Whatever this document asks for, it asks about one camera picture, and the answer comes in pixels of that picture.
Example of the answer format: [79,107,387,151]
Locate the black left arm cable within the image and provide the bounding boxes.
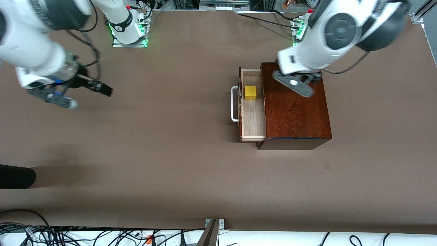
[238,10,371,75]

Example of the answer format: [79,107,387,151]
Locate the black rounded object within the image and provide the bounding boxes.
[0,164,37,190]

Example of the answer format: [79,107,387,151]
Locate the white drawer handle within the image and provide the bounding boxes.
[230,86,240,123]

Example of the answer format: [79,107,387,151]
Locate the aluminium corner profile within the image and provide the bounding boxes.
[411,0,437,24]

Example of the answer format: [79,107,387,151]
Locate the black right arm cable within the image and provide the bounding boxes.
[66,0,102,81]

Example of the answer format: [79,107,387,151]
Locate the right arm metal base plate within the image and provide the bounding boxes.
[112,9,152,48]

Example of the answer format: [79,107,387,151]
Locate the black looped floor cable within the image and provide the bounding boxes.
[0,209,52,237]

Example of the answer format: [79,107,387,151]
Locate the aluminium table bracket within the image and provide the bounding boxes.
[197,218,226,246]

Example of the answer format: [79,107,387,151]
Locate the dark brown wooden cabinet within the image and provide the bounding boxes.
[257,62,333,150]

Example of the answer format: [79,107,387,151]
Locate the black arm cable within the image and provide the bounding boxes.
[238,10,371,75]
[66,0,102,81]

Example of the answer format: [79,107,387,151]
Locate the tangled black floor cables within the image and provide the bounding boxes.
[0,224,206,246]

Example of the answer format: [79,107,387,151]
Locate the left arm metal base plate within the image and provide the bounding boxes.
[290,15,308,47]

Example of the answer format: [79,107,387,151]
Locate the metal equipment rack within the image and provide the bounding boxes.
[171,0,277,13]

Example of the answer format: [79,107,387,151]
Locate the yellow cube block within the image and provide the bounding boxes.
[243,85,257,101]

